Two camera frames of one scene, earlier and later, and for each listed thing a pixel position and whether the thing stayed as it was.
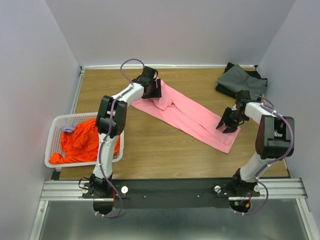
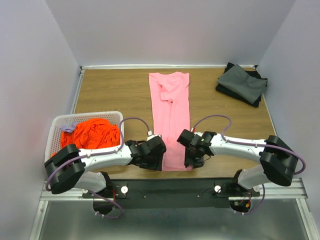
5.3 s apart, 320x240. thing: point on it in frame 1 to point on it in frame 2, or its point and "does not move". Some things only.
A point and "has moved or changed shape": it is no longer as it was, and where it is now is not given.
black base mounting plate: (130, 193) does not move
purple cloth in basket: (69, 128) does not move
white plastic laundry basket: (59, 121) does not move
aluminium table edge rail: (81, 69) does not move
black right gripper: (224, 118) to (197, 163)
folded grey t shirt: (236, 78) does not move
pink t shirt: (184, 114) has moved or changed shape
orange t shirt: (81, 144) does not move
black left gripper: (156, 92) to (157, 165)
